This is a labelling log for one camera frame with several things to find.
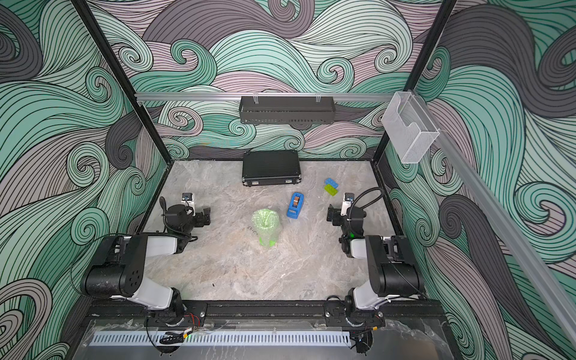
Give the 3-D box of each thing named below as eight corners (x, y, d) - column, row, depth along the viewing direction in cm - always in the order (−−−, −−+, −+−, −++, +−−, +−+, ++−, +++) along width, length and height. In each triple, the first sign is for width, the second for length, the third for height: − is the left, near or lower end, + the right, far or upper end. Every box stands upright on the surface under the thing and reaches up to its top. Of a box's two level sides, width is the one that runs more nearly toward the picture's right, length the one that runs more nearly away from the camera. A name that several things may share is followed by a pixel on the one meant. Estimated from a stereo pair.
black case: (241, 187, 110) (239, 178, 105) (246, 155, 125) (244, 146, 120) (300, 187, 110) (301, 178, 105) (298, 155, 125) (298, 146, 120)
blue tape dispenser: (286, 217, 100) (286, 211, 96) (293, 197, 107) (294, 191, 103) (297, 220, 99) (298, 214, 95) (304, 200, 106) (305, 194, 102)
